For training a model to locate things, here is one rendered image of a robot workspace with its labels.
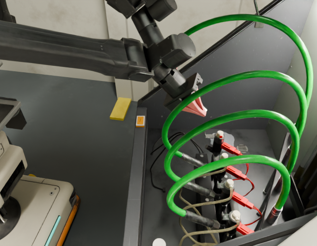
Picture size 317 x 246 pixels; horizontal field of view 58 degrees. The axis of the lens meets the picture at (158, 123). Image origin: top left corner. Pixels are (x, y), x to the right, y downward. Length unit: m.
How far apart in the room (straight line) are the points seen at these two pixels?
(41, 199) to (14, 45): 1.34
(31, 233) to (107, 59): 1.26
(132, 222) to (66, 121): 1.82
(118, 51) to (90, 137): 1.82
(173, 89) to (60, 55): 0.27
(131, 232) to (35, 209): 0.99
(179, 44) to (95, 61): 0.18
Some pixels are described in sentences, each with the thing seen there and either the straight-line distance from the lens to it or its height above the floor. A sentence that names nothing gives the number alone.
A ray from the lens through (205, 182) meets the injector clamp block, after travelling 0.87.
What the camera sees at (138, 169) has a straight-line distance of 0.92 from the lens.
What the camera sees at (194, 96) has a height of 1.32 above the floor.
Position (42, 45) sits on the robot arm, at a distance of 0.52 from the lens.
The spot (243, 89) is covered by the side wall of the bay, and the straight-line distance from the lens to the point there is 1.12.
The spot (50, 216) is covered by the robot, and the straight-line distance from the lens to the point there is 1.69.
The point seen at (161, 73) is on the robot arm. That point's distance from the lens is 0.66.
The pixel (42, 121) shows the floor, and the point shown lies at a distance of 2.63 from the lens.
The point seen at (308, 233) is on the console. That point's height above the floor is 1.31.
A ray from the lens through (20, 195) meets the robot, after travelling 1.82.
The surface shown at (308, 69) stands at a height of 1.33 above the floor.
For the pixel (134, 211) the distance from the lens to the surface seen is 0.85.
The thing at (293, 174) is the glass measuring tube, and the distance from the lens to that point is 0.99.
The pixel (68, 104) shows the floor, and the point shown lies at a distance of 2.73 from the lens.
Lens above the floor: 1.69
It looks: 44 degrees down
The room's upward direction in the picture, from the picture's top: straight up
